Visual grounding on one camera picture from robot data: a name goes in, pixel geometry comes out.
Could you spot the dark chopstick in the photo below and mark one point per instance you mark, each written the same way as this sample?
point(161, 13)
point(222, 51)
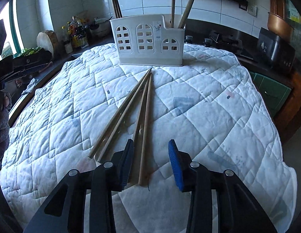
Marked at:
point(119, 14)

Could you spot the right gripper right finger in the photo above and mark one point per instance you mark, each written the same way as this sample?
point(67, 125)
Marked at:
point(180, 162)

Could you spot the wooden glass cabinet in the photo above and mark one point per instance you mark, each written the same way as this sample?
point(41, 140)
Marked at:
point(288, 118)

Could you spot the copper inner pot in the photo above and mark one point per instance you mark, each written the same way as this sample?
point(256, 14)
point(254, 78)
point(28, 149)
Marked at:
point(277, 25)

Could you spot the white quilted cloth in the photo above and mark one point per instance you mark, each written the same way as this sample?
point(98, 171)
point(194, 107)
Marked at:
point(210, 107)

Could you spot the black rice cooker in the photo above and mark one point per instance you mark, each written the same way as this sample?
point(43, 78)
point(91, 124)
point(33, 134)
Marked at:
point(275, 49)

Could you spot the bowl of green vegetables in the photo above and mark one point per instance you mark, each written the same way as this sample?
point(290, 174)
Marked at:
point(29, 51)

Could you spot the white utensil holder caddy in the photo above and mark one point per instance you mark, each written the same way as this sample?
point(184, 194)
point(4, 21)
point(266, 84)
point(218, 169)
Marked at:
point(148, 39)

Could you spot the white pressure cooker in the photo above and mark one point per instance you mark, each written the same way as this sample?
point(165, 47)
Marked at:
point(100, 27)

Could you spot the wall socket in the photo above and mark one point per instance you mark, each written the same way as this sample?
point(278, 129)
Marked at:
point(252, 10)

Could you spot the wooden spoon handle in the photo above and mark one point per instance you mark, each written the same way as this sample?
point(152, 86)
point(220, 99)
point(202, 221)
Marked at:
point(186, 13)

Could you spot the round wooden cutting board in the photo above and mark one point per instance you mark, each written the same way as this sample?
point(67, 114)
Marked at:
point(48, 40)

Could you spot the gloved left hand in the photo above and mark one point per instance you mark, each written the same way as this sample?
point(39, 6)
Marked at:
point(5, 106)

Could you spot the black gas stove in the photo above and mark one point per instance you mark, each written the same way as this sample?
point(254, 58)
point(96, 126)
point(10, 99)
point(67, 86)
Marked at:
point(221, 42)

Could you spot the yellow cap oil bottle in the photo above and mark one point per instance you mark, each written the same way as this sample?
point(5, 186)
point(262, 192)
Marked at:
point(74, 35)

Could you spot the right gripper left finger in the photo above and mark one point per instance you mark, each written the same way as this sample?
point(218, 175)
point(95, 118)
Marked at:
point(122, 160)

